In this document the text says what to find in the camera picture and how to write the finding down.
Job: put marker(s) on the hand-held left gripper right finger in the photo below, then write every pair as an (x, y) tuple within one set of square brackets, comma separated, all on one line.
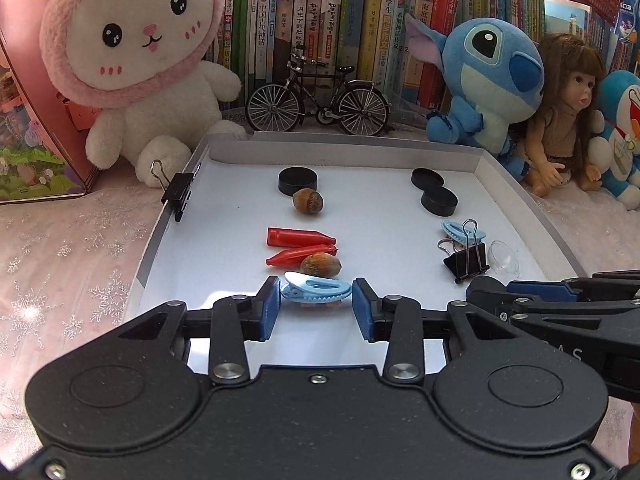
[(365, 310)]

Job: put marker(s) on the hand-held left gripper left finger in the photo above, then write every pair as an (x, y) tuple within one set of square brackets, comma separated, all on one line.
[(267, 310)]

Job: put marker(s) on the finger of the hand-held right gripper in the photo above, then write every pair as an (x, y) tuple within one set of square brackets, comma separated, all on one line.
[(540, 290), (500, 300)]

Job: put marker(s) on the clear plastic dome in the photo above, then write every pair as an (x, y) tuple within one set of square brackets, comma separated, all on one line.
[(505, 257)]

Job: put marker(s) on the light blue hair clip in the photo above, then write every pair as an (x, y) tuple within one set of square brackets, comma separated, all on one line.
[(315, 287), (455, 230)]

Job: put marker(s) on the red plastic whistle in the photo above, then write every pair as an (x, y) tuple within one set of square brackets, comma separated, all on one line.
[(299, 237), (295, 257)]

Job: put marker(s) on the brown walnut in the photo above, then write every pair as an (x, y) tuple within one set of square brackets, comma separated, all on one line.
[(307, 201), (321, 265)]

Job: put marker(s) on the white cardboard box tray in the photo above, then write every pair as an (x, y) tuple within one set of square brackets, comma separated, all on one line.
[(375, 220)]

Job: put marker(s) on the small black puck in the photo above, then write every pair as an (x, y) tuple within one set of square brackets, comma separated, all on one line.
[(427, 178), (439, 200)]

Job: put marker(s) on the large black puck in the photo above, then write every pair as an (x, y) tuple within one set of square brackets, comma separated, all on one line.
[(297, 180)]

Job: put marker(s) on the brown-haired baby doll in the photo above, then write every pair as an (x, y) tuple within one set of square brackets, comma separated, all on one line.
[(570, 125)]

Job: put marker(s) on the blue robot cat plush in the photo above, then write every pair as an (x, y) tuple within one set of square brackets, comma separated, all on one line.
[(625, 125)]

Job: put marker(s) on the pink snowflake tablecloth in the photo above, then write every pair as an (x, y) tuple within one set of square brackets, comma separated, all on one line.
[(75, 260)]

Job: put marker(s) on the black model bicycle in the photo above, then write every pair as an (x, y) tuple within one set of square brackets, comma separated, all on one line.
[(270, 110)]

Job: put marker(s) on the blue alien plush toy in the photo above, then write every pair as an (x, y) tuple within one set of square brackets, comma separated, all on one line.
[(480, 60)]

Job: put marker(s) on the pink white rabbit plush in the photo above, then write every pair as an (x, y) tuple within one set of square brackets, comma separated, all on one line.
[(135, 85)]

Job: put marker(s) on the pink toy house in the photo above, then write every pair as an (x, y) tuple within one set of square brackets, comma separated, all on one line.
[(30, 160)]

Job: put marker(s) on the blue printed carton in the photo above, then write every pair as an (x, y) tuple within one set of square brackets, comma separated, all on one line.
[(627, 15)]

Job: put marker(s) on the row of upright books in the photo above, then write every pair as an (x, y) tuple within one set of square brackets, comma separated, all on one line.
[(320, 20)]

